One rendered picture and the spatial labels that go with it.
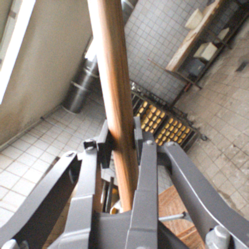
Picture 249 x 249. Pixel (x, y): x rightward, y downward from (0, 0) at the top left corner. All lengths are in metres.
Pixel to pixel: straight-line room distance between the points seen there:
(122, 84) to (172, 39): 5.14
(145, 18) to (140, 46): 0.66
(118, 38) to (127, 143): 0.11
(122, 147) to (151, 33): 5.06
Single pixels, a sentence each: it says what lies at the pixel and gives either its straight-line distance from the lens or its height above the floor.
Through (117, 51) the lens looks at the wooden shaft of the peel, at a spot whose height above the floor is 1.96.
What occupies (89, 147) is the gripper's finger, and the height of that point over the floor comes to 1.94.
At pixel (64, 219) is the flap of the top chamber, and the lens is 1.68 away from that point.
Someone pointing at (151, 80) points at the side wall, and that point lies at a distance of 5.22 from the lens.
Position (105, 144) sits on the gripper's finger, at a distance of 0.17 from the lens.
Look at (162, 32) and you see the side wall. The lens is 5.26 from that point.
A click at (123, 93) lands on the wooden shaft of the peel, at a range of 0.17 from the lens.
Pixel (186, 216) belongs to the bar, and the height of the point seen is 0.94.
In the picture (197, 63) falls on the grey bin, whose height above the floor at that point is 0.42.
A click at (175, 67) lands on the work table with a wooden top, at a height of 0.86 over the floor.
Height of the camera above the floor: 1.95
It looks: 10 degrees down
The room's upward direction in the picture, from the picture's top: 60 degrees counter-clockwise
